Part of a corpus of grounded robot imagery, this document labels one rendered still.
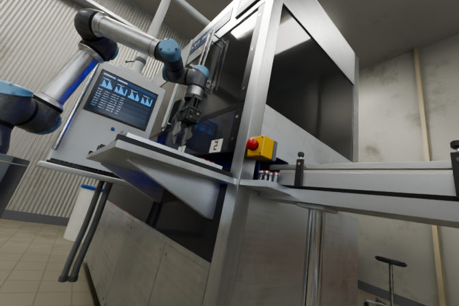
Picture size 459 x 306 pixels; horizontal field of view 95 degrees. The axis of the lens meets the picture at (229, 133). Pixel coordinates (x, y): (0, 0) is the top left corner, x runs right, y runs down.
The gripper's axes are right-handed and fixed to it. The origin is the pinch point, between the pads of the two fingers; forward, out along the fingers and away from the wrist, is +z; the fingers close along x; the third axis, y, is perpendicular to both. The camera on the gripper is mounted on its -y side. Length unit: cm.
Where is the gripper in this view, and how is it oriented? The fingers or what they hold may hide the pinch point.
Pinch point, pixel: (177, 142)
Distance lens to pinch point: 88.2
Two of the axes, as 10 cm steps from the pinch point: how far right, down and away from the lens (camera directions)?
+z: -2.0, 9.2, -3.3
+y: 6.2, -1.4, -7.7
